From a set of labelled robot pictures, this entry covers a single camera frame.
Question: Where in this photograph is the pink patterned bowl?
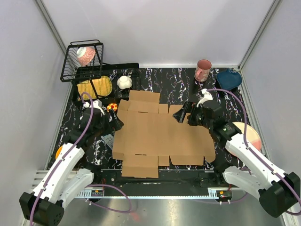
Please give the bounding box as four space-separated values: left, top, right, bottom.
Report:
76 47 95 66

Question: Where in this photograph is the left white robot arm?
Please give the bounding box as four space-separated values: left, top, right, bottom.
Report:
19 107 124 226

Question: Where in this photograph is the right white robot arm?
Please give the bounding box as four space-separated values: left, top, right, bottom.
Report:
173 100 301 218

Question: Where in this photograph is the blue grey carton box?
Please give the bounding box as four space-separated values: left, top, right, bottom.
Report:
101 134 114 150

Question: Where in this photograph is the orange round bowl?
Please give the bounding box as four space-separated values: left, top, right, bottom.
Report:
55 144 69 161

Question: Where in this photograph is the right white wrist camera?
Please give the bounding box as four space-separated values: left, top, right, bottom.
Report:
197 89 213 107

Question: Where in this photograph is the red yellow flower toy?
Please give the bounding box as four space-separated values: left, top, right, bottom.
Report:
107 103 118 112

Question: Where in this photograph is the yellow woven plate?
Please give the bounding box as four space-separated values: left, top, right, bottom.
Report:
77 76 112 99

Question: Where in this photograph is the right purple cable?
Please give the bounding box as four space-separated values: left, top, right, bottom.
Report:
192 89 301 215

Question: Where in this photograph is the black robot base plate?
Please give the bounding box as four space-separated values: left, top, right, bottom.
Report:
94 169 229 198

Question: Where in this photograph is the black wire dish rack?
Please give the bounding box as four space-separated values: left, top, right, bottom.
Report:
60 40 141 101

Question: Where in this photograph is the pink cream round plate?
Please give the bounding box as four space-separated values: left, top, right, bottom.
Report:
233 121 262 152

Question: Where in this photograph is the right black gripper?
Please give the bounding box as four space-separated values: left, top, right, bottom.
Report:
173 100 213 129

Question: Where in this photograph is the dark blue dish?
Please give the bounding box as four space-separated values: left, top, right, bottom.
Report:
216 68 242 91

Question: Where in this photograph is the pink ceramic mug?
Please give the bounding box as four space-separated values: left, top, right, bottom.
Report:
194 59 212 82

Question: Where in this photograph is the brown cardboard box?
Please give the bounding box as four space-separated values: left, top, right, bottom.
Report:
112 90 216 178

